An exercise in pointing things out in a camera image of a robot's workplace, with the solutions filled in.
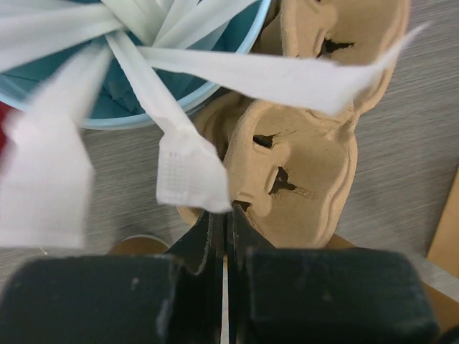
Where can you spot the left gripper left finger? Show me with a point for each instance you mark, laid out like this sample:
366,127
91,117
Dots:
197,312

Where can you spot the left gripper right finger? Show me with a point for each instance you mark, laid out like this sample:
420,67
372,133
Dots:
241,236

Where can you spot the brown paper cups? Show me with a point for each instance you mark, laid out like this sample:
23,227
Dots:
141,244

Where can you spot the white straw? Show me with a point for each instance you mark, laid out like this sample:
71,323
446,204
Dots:
190,172

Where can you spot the cardboard cup carrier front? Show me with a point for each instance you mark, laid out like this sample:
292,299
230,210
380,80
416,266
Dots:
290,169

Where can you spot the cardboard cup carrier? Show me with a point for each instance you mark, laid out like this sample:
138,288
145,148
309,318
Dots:
290,169
346,32

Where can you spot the blue cup holder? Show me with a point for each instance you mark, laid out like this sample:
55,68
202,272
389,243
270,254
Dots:
117,107

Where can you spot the brown paper bag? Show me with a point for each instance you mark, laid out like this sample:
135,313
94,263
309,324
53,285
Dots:
417,218

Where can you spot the cardboard cup carrier back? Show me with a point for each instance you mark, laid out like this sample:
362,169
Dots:
346,32

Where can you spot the red round tray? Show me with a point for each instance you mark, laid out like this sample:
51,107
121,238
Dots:
9,117

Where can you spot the white wrapped straws bundle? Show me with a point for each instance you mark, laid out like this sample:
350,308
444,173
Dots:
46,192

